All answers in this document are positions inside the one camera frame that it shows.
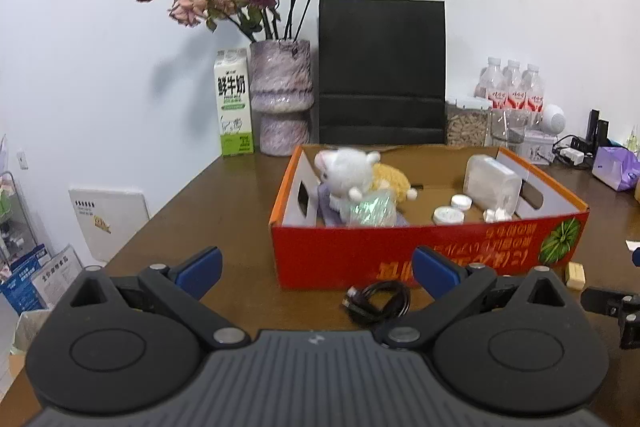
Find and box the purple burlap drawstring pouch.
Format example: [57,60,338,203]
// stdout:
[316,182,411,228]

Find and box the red cardboard box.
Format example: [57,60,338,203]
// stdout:
[269,144,591,290]

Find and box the clear glass cup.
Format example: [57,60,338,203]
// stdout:
[490,109,531,150]

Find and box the purple tissue pack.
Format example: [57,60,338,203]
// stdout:
[591,146,640,192]

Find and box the small yellow block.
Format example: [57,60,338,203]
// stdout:
[565,262,586,291]

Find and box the purple marbled vase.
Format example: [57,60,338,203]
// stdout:
[249,39,316,156]

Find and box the wooden desktop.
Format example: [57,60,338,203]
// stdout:
[0,142,640,427]

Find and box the green white milk carton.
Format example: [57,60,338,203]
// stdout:
[213,48,255,158]

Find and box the white patterned tin box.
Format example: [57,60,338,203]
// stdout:
[522,129,556,165]

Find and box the black cable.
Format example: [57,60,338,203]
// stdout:
[342,281,412,323]

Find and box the black paper bag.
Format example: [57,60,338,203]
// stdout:
[318,0,447,146]

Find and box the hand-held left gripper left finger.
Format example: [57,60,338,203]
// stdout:
[70,246,251,350]

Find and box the clear green plastic bag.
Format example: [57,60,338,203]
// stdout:
[345,188,401,228]

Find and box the white plush cat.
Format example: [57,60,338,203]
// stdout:
[314,147,383,208]

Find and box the yellow plush toy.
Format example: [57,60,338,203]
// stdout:
[370,163,420,202]

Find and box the clear plastic container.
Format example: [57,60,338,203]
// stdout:
[462,154,523,212]

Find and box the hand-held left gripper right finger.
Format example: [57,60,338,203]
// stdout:
[372,245,571,350]

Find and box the black upright device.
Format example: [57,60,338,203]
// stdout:
[570,109,611,152]

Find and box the clear jar of seeds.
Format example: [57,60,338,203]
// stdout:
[445,97,492,148]

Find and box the white flat printed box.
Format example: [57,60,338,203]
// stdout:
[69,187,150,263]

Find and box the white power strip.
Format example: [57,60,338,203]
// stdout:
[552,146,586,166]

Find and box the blue white printed box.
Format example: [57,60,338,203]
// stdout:
[0,243,51,314]

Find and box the large white screw lid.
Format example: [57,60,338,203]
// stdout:
[432,205,465,225]

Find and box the white printed carton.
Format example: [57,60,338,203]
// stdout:
[30,245,83,308]

